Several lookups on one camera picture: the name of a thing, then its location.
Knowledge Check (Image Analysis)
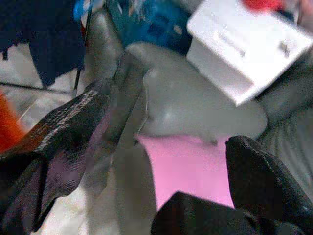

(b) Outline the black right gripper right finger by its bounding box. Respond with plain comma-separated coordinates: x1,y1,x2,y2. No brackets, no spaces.
226,136,313,235

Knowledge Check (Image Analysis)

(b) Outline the red cloth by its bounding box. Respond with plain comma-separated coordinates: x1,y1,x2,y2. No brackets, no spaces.
242,0,279,12

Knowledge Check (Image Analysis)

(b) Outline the blue hard suitcase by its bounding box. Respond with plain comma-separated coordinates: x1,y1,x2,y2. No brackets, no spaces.
110,0,194,54

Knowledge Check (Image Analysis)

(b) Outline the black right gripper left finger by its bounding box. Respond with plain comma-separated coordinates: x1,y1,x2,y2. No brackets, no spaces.
0,83,112,235

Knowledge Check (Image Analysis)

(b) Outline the grey green leather sofa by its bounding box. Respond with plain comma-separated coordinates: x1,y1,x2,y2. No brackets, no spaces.
85,12,313,235

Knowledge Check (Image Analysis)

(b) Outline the navy blue garment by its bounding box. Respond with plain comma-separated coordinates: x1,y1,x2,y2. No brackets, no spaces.
0,0,89,86

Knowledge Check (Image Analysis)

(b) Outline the pink foam mat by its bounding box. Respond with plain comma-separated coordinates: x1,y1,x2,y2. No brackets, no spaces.
92,115,235,211

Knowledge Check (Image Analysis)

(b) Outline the blue plastic hanger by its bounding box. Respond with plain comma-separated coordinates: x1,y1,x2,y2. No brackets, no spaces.
73,0,86,20

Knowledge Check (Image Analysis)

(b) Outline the white drawer cabinet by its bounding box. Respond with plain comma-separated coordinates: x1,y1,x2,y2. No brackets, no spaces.
187,0,313,106

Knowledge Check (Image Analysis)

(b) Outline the orange garment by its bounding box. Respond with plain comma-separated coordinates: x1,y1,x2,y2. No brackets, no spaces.
0,90,25,152

